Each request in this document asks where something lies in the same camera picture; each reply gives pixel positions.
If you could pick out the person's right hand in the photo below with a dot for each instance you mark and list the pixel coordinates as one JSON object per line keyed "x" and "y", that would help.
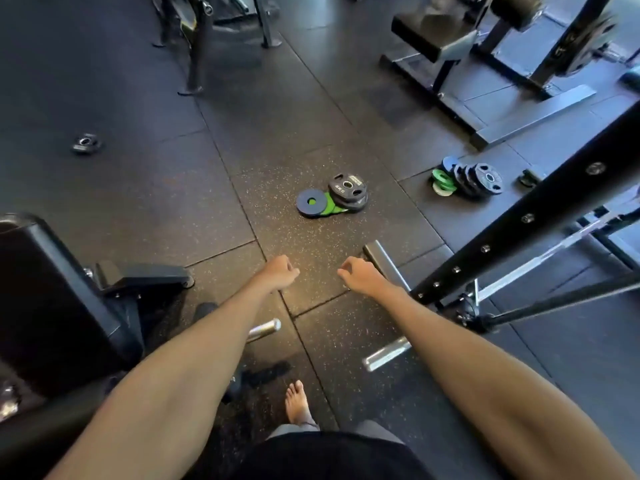
{"x": 364, "y": 279}

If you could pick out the black barbell collar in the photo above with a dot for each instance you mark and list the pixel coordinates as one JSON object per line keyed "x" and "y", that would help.
{"x": 530, "y": 177}

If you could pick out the person's left fingers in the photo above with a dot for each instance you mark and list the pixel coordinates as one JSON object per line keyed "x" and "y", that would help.
{"x": 291, "y": 271}

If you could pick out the person's right fingers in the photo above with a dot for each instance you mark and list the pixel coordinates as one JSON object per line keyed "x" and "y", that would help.
{"x": 346, "y": 272}

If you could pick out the black exercise machine frame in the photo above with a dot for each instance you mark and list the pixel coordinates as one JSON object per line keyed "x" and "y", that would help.
{"x": 500, "y": 102}

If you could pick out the black metal equipment stand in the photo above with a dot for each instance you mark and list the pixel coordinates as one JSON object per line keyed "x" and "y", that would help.
{"x": 200, "y": 39}

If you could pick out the person's bare foot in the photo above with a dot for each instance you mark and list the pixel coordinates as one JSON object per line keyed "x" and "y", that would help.
{"x": 298, "y": 402}

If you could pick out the black padded machine seat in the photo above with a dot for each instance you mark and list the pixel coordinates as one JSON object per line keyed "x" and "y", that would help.
{"x": 432, "y": 32}

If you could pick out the person's black shorts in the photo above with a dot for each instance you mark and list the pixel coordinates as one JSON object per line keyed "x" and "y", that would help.
{"x": 325, "y": 457}

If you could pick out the small green weight plate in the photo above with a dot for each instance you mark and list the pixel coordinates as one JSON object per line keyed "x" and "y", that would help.
{"x": 442, "y": 178}

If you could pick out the large black loaded weight plates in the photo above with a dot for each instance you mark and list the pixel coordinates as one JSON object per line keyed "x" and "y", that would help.
{"x": 585, "y": 42}

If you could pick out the small blue weight plate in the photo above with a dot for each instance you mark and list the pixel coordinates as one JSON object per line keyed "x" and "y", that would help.
{"x": 448, "y": 164}

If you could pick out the chrome bench peg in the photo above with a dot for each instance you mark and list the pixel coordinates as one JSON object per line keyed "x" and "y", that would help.
{"x": 264, "y": 328}

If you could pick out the black barbell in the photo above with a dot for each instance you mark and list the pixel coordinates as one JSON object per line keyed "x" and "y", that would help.
{"x": 560, "y": 298}

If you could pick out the person's left forearm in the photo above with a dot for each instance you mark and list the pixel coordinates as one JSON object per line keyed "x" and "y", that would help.
{"x": 165, "y": 379}

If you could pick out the black padded gym bench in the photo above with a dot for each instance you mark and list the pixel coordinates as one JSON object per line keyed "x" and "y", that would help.
{"x": 55, "y": 299}

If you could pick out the person's right forearm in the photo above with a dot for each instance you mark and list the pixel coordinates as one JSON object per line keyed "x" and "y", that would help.
{"x": 480, "y": 374}

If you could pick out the black roller pad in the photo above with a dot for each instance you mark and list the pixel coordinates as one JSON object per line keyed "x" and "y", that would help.
{"x": 517, "y": 7}

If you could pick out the chrome metal tube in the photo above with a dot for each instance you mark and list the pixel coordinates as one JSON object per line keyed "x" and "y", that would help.
{"x": 387, "y": 353}

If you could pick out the small white weight plate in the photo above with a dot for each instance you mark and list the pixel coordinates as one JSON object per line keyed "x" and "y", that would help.
{"x": 442, "y": 191}

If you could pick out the grey metal rack frame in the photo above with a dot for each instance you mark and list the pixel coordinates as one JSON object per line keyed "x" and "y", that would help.
{"x": 560, "y": 247}

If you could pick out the black rack upright with bolts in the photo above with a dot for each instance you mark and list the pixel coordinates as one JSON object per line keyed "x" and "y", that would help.
{"x": 530, "y": 214}

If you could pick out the small black weight plate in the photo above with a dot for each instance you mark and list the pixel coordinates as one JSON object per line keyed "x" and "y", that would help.
{"x": 86, "y": 143}

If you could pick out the grey rack foot plate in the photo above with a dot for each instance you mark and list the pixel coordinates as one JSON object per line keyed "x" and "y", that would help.
{"x": 385, "y": 262}

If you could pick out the person's left hand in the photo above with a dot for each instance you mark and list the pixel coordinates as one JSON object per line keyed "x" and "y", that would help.
{"x": 279, "y": 273}

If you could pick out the black weight plate with holes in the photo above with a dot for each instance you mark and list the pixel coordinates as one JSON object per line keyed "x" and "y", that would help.
{"x": 488, "y": 178}
{"x": 469, "y": 180}
{"x": 458, "y": 178}
{"x": 347, "y": 185}
{"x": 356, "y": 203}

